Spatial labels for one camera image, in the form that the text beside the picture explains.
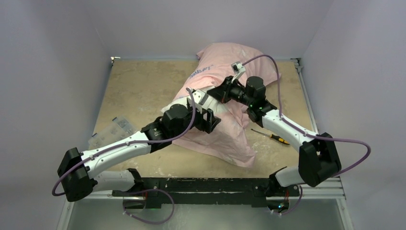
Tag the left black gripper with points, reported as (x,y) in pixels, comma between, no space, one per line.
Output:
(211,120)

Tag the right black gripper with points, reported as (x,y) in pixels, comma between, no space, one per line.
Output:
(226,92)

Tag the white pillow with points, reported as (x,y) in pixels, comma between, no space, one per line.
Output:
(216,106)

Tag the pink pillow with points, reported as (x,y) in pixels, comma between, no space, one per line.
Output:
(228,140)

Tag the yellow black screwdriver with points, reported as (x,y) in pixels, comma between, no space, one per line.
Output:
(272,136)

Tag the black base bar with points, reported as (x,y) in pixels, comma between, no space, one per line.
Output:
(153,192)

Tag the clear plastic bag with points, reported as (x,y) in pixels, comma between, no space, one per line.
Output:
(118,129)

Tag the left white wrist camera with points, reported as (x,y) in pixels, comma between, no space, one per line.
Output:
(200,99)

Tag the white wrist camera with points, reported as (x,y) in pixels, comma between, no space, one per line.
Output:
(238,69)
(200,99)

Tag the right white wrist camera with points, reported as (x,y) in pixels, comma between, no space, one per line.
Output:
(238,69)

